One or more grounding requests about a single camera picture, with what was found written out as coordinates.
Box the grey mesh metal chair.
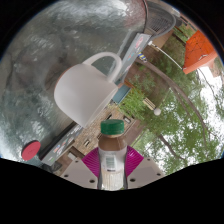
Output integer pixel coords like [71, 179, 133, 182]
[143, 0, 178, 41]

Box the tree with curved trunk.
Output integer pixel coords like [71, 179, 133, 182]
[134, 33, 224, 148]

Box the green plant in teal pot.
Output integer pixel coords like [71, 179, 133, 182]
[111, 83, 150, 121]

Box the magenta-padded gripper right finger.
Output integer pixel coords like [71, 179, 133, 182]
[125, 145, 166, 190]

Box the lamp post with white globe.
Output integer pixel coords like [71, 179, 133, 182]
[141, 96, 163, 117]

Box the black laptop with stickers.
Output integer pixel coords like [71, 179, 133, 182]
[39, 123, 84, 167]

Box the stone brick fountain wall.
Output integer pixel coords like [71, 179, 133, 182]
[71, 103, 148, 162]

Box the blue yellow striped post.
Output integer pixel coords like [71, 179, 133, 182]
[138, 53, 148, 64]

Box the orange canopy with white pole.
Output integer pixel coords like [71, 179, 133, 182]
[148, 29, 219, 75]

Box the green-capped brown drink bottle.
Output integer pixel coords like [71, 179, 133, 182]
[97, 119, 129, 191]

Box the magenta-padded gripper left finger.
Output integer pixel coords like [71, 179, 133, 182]
[60, 148, 101, 190]

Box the white ceramic mug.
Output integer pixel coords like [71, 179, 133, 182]
[53, 51, 124, 130]

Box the flat round red coaster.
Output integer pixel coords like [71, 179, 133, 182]
[21, 140, 42, 162]

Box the tall dark-trunked tree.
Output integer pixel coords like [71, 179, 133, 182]
[139, 109, 224, 174]

